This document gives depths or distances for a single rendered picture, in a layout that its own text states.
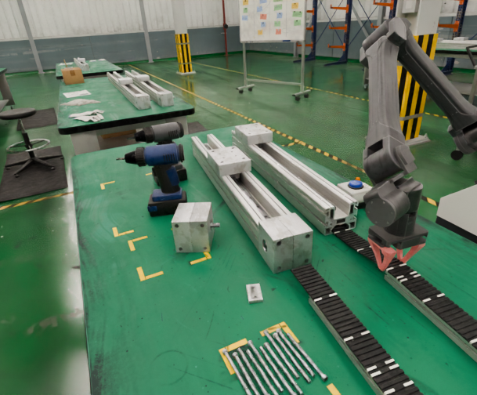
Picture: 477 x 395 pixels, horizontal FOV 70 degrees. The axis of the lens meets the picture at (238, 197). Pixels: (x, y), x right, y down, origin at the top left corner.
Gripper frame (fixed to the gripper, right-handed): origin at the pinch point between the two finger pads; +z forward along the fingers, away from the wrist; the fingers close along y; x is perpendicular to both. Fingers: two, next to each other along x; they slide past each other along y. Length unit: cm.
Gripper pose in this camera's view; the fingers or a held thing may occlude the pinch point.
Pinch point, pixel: (391, 263)
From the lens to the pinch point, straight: 83.9
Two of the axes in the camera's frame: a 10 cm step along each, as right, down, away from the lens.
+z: 0.5, 8.9, 4.6
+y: -9.5, 1.9, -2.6
